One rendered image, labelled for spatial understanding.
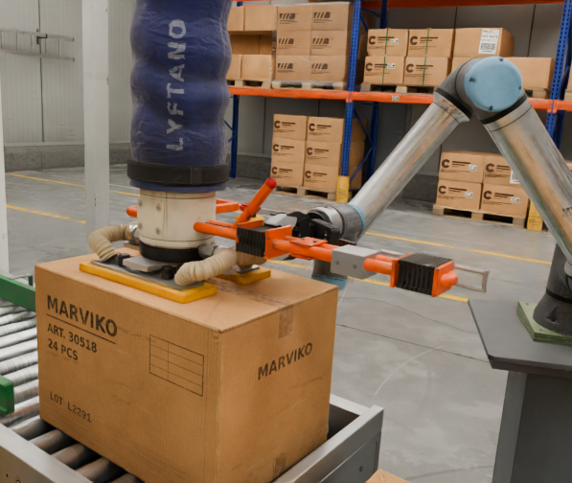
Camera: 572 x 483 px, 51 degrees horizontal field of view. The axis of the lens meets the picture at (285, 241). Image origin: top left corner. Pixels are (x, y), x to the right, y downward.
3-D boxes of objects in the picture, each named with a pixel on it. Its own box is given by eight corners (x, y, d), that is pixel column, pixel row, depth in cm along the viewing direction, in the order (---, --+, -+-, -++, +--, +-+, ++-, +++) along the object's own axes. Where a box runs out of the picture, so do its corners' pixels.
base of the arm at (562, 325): (526, 307, 184) (532, 276, 181) (591, 314, 181) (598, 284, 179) (541, 333, 166) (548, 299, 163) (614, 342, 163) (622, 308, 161)
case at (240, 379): (38, 418, 150) (34, 264, 141) (160, 369, 182) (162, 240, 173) (215, 525, 116) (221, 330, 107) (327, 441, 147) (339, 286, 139)
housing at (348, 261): (328, 272, 112) (330, 249, 111) (346, 265, 117) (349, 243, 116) (361, 281, 108) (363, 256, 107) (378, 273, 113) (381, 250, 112)
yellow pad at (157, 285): (78, 270, 138) (78, 249, 137) (113, 263, 146) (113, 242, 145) (184, 305, 119) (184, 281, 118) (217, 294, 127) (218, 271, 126)
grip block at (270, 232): (232, 252, 123) (233, 223, 122) (262, 244, 131) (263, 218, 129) (264, 260, 118) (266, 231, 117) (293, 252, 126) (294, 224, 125)
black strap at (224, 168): (104, 174, 133) (104, 157, 132) (180, 170, 151) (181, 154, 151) (177, 188, 120) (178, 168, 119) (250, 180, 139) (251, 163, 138)
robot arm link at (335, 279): (343, 281, 161) (353, 238, 157) (346, 297, 150) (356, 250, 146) (308, 275, 161) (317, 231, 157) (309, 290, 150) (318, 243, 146)
